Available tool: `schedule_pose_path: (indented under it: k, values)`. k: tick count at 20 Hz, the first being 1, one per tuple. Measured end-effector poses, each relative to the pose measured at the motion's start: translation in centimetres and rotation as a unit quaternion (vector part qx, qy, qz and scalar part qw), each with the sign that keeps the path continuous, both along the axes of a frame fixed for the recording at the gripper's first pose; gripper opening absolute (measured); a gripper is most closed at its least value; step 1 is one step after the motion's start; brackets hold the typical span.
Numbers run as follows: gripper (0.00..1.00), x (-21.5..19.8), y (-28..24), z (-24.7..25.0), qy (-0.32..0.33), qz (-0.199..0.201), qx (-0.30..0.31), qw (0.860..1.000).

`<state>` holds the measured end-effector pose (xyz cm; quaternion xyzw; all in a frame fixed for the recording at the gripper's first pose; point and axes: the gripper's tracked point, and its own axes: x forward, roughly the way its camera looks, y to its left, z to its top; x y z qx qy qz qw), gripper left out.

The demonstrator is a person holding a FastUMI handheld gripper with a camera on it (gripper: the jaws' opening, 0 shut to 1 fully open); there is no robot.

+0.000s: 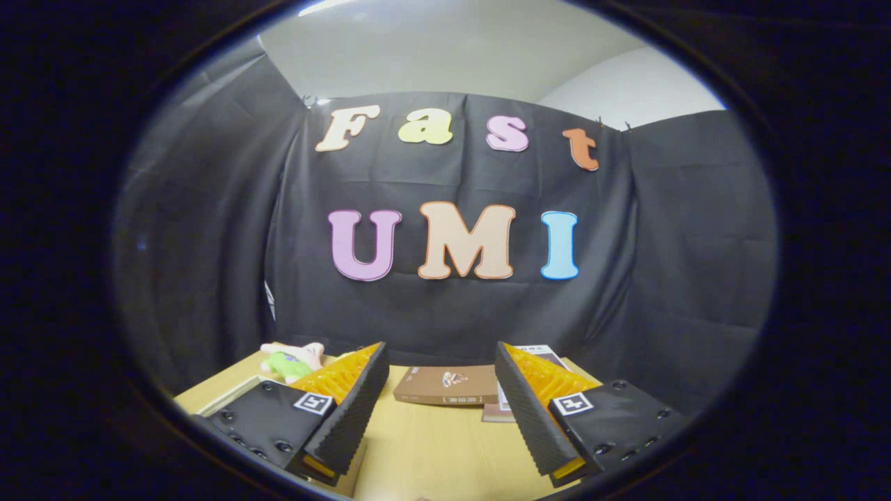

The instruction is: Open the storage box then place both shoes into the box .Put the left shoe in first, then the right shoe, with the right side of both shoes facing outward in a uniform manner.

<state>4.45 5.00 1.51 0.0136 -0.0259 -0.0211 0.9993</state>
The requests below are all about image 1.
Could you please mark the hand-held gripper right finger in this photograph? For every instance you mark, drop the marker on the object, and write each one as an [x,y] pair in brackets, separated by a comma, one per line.
[529,417]

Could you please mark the pinkish book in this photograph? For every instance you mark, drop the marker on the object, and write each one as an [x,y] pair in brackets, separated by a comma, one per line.
[495,414]

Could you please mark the brown book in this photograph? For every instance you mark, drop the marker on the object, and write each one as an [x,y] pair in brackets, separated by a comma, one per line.
[445,386]

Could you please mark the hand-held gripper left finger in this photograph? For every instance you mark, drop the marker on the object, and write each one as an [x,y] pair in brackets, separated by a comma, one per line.
[355,410]

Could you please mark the brown fabric storage box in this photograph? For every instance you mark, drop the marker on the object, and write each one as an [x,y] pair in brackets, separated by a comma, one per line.
[209,393]

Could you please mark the white open book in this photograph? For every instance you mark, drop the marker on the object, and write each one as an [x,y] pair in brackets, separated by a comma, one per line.
[550,353]

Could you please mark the black backdrop cloth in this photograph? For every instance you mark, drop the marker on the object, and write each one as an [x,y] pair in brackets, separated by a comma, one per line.
[452,313]

